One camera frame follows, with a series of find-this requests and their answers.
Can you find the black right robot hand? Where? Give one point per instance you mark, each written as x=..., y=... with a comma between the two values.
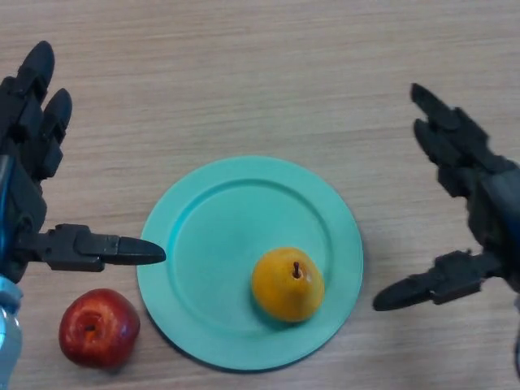
x=475, y=183

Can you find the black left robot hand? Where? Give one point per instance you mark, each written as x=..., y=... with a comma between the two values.
x=24, y=191

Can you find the yellow pear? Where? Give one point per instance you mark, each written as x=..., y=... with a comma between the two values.
x=288, y=284

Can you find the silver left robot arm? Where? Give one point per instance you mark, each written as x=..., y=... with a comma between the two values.
x=10, y=329

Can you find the green round plate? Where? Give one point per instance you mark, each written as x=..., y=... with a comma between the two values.
x=211, y=243

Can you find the red apple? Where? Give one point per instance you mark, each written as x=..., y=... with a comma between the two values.
x=99, y=329

